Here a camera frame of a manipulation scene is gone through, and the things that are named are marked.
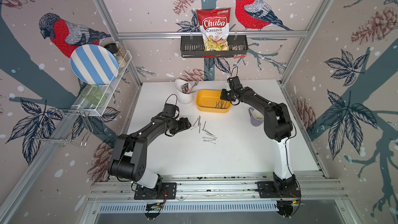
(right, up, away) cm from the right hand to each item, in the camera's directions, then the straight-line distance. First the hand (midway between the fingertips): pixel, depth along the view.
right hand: (219, 94), depth 103 cm
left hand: (-20, -17, -12) cm, 29 cm away
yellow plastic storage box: (-7, -5, +7) cm, 11 cm away
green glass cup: (-61, 0, -34) cm, 70 cm away
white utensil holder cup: (-25, -2, +1) cm, 25 cm away
